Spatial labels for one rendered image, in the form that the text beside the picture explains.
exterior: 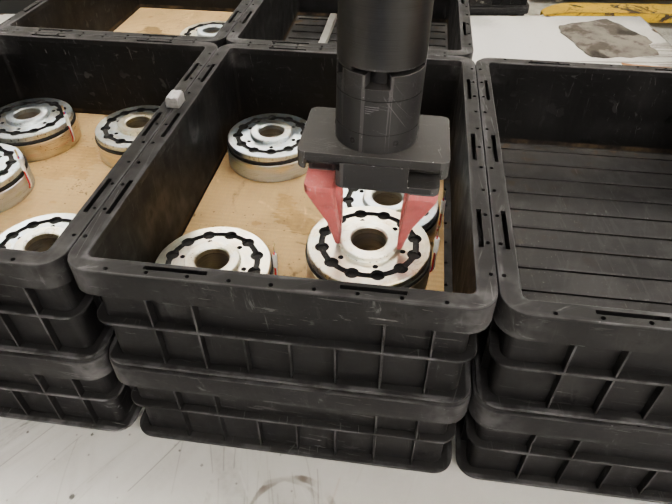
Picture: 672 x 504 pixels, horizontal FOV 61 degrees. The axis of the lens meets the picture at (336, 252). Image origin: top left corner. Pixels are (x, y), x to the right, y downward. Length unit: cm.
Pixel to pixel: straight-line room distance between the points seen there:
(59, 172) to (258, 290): 40
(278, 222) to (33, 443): 32
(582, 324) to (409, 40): 20
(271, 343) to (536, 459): 25
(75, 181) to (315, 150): 38
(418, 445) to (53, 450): 34
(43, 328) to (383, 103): 33
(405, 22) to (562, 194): 37
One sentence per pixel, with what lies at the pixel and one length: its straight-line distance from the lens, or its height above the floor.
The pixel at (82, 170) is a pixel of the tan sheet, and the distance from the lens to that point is 73.
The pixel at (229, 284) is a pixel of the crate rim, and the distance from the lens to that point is 39.
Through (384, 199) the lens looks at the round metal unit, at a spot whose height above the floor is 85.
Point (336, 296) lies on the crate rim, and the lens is 37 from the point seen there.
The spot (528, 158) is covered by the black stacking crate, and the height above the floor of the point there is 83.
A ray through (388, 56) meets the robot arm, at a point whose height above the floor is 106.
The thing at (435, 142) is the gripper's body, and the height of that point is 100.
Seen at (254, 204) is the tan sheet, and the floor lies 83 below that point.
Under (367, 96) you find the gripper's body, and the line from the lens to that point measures 36.
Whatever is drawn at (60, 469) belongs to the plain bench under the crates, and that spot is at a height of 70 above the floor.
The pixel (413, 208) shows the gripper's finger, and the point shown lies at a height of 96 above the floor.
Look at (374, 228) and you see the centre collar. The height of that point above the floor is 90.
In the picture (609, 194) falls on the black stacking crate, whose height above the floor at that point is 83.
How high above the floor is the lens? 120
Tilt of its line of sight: 42 degrees down
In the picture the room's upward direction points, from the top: straight up
